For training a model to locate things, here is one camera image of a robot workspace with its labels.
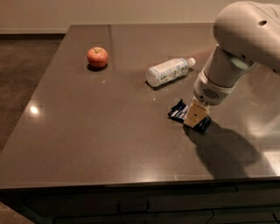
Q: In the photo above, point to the dark cabinet drawers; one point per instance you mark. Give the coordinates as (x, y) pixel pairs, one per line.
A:
(163, 204)

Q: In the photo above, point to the white plastic bottle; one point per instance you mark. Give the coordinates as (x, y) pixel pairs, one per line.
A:
(168, 71)

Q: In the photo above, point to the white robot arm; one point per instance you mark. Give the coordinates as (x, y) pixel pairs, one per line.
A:
(247, 34)

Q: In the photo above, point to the dark blue snack bar wrapper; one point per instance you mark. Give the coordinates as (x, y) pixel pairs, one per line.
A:
(178, 114)

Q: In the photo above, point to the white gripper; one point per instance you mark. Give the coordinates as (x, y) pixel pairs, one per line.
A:
(207, 93)

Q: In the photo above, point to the red apple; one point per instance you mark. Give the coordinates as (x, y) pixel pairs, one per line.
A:
(97, 57)

